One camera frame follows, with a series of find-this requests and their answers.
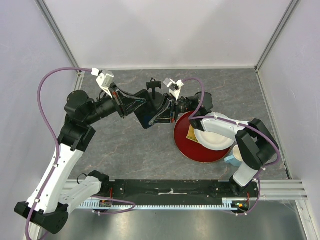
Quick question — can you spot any black phone stand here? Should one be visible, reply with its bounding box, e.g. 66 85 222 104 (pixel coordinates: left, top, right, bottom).
146 77 162 100

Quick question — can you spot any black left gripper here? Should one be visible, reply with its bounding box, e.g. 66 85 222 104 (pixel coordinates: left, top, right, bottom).
84 82 147 125

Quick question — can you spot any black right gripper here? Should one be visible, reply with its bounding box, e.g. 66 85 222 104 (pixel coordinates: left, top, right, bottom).
147 93 194 126

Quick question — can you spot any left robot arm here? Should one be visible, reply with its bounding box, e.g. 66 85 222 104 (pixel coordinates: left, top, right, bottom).
14 83 150 238

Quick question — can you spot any aluminium frame post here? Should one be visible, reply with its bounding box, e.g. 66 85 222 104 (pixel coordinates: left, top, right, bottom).
35 0 79 68
254 0 301 73

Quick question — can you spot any light blue mug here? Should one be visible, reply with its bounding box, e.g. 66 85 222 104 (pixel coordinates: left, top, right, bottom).
224 145 243 167

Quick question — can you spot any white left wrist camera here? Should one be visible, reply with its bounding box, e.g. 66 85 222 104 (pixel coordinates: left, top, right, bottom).
91 68 114 98

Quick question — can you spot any aluminium front rail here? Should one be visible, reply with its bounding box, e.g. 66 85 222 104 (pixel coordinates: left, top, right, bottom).
34 178 310 200

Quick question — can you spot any right aluminium frame post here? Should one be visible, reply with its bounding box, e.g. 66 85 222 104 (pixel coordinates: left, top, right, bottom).
254 0 301 73

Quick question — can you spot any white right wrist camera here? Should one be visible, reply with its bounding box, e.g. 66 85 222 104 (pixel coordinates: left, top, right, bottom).
163 78 184 100

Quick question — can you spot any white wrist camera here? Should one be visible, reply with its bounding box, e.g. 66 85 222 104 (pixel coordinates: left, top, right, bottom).
91 68 114 98
163 78 184 100

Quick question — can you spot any black smartphone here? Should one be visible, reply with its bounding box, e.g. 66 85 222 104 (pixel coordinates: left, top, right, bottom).
134 89 164 129

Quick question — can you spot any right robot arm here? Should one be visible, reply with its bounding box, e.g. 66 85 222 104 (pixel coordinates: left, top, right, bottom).
147 92 280 197

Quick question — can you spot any white paper plate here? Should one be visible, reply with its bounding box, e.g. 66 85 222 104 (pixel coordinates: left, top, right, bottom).
194 129 235 151

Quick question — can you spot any slotted cable duct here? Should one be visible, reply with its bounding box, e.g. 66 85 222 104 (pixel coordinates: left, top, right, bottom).
76 198 250 211

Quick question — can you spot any yellow sponge cloth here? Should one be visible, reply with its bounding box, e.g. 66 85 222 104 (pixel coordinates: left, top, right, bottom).
186 125 198 143

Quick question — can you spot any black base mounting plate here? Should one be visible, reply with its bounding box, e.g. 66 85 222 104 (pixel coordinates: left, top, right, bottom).
96 179 259 204

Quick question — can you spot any red round tray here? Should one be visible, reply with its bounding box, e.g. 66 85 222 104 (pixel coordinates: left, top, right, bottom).
173 111 234 163

